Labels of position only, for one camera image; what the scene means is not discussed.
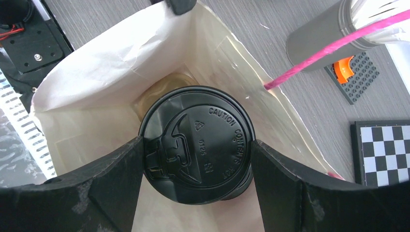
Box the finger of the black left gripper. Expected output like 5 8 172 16
164 0 197 15

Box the black plastic cup lid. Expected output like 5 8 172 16
139 86 255 205

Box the grey straw holder cup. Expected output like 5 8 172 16
286 0 379 73

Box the brown cardboard cup carrier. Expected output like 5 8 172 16
133 73 199 122

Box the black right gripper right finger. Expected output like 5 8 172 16
251 140 410 232

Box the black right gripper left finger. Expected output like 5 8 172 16
0 137 144 232

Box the black white chessboard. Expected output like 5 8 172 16
350 120 410 187

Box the orange black small device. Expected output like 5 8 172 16
324 52 380 105

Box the pink paper gift bag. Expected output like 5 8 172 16
32 2 335 232

